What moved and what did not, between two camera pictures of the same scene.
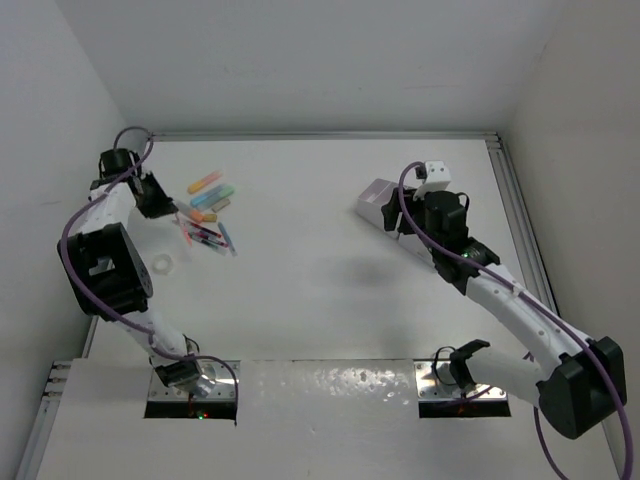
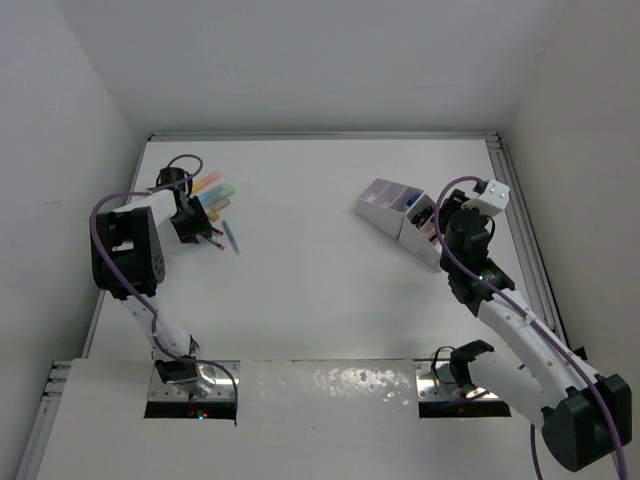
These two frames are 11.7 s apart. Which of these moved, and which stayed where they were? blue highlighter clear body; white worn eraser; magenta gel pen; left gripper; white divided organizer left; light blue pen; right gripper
Moved: right gripper; left gripper; light blue pen
Stayed: white worn eraser; white divided organizer left; magenta gel pen; blue highlighter clear body
